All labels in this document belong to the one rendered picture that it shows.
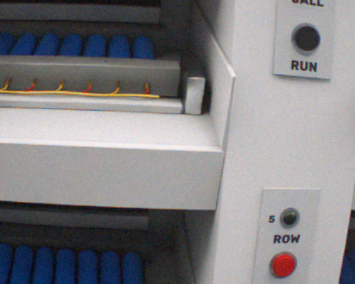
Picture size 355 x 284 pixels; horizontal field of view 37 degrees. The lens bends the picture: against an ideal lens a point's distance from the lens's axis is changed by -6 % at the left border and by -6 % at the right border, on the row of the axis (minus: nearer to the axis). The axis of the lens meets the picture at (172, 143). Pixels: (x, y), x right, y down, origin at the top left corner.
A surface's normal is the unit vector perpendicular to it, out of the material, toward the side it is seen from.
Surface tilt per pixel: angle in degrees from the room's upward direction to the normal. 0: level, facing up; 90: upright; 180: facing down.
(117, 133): 18
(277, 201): 90
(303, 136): 90
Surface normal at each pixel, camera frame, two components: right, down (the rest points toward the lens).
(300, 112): 0.11, 0.18
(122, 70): 0.08, 0.48
